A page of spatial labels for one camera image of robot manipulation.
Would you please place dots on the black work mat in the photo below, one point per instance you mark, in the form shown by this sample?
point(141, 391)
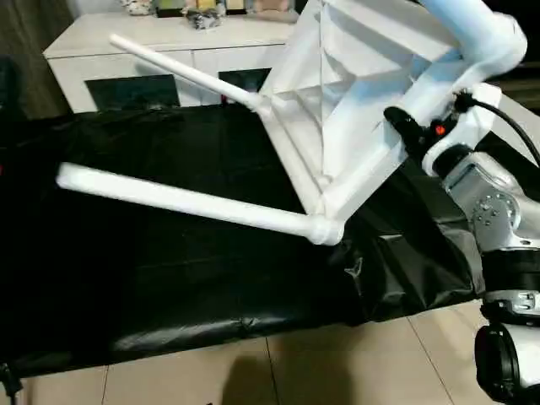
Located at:
point(169, 274)

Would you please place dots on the grey tangled bundle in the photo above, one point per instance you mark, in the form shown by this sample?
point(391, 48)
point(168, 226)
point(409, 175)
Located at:
point(204, 21)

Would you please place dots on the black stand leg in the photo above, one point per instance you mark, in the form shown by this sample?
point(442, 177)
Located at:
point(10, 379)

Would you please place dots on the white side table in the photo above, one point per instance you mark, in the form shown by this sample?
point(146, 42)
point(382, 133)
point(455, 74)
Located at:
point(527, 107)

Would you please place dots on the white plastic table top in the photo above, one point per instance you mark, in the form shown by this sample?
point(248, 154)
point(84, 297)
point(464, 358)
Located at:
point(358, 63)

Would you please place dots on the beige plush bear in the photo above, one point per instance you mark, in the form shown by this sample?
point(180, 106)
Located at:
point(272, 5)

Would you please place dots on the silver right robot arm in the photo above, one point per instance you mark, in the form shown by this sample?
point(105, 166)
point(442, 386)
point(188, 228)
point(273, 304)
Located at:
point(493, 198)

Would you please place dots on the white plastic table leg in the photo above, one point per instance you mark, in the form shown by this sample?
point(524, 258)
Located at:
point(455, 17)
point(169, 198)
point(190, 73)

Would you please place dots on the white sideboard cabinet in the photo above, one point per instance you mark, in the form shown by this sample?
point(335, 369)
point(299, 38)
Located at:
point(105, 46)

